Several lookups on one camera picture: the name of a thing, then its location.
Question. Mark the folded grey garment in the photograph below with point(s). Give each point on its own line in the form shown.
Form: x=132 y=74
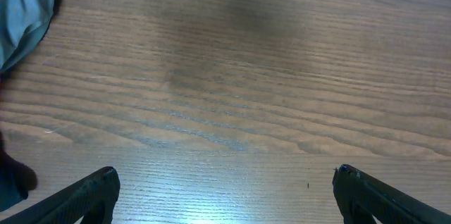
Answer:
x=23 y=25

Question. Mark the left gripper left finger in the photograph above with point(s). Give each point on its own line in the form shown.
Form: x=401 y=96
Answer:
x=90 y=200

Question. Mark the folded black garment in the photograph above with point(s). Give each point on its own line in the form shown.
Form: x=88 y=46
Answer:
x=17 y=180

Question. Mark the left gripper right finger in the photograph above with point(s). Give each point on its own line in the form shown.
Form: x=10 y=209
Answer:
x=362 y=198

